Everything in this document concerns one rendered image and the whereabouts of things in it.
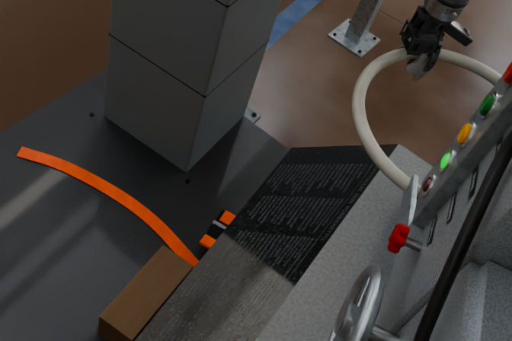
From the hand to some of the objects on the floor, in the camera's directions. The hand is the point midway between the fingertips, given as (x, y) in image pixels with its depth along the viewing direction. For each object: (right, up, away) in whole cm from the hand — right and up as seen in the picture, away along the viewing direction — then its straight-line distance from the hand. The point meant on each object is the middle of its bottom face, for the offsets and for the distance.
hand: (415, 68), depth 162 cm
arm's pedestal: (-73, -8, +84) cm, 112 cm away
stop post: (+7, +33, +143) cm, 147 cm away
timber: (-76, -70, +31) cm, 108 cm away
